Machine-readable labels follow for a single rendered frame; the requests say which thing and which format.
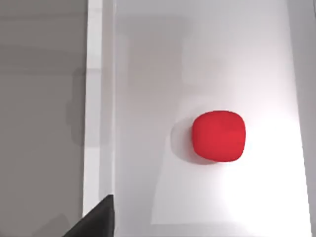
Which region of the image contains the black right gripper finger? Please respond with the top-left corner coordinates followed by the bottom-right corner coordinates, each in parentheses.
top-left (63, 194), bottom-right (116, 237)

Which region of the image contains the red rounded block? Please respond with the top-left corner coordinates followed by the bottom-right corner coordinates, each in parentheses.
top-left (191, 110), bottom-right (247, 162)

